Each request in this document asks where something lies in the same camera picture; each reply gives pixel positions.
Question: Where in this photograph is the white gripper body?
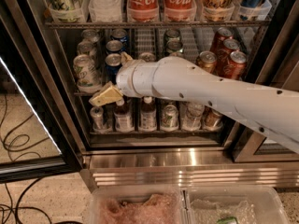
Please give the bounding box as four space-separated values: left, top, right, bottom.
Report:
116 60 144 98

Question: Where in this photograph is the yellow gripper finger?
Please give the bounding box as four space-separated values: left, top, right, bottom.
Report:
89 81 122 106
121 51 134 67

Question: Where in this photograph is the blue pepsi can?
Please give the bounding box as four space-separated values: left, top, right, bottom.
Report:
110 29 129 48
105 53 121 84
138 52 156 62
106 40 124 54

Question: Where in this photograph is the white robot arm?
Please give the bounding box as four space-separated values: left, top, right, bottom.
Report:
90 53 299 153

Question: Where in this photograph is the silver can bottom shelf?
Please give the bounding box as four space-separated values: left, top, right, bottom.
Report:
90 106 108 130

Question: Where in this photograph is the front white green can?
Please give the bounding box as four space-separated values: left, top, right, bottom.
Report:
73 54 100 87

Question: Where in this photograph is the white green can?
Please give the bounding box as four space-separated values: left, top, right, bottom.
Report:
81 29 102 46
77 40 98 67
73 54 100 87

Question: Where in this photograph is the rear white green can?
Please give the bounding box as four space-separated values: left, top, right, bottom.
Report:
81 29 102 46

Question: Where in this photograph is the middle white green can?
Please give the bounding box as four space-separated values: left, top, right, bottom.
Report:
77 40 98 67

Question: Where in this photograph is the green can bottom shelf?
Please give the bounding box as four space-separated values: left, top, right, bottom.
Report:
161 105 178 131

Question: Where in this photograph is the clear water bottle top shelf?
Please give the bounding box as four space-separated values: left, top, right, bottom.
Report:
89 0 122 22

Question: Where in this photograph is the open glass fridge door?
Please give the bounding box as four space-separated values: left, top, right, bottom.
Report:
0 0 82 183

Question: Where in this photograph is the front gold can bottom shelf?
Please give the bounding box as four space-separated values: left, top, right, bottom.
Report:
204 109 222 131

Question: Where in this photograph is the rear red coke can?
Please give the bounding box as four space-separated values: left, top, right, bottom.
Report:
210 27 234 53

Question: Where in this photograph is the red coke can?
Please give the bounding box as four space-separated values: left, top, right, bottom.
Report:
216 38 240 76
221 51 247 80
210 27 234 53

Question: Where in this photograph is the front red coke can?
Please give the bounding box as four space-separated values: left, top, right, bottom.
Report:
221 51 247 80

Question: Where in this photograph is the middle red coke can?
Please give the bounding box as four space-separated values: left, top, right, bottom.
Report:
216 38 240 76

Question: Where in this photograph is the stainless steel fridge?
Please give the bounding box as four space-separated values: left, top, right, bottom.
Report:
6 0 299 194

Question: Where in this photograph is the left brown tea bottle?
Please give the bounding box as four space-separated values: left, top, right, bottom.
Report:
114 99 134 133

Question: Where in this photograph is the brown tea bottle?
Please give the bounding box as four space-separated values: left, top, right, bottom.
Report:
114 99 134 133
139 96 157 132

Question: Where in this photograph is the right brown tea bottle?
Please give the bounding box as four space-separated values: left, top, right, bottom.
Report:
139 96 157 132

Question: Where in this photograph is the left coca-cola bottle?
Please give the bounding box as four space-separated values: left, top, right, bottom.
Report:
128 0 158 22

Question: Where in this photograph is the coca-cola bottle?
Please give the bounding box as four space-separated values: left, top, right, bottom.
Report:
128 0 158 22
164 0 192 21

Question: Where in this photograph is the small water bottle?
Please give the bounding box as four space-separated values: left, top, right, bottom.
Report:
182 103 205 132

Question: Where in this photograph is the right coca-cola bottle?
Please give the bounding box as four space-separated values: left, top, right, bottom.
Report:
164 0 192 21

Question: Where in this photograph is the green label bottle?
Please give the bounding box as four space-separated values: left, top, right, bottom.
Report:
50 0 83 22

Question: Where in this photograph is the gold label bottle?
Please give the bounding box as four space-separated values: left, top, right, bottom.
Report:
202 0 234 21

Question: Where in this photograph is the left clear plastic bin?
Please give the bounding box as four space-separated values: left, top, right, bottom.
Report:
89 185 187 224

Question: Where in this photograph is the clear plastic bin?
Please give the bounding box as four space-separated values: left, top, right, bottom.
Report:
89 185 187 224
185 185 290 224

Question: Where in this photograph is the right clear plastic bin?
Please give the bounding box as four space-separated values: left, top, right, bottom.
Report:
185 185 290 224

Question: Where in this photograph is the black floor cable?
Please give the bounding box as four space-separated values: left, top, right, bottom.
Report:
0 93 82 224

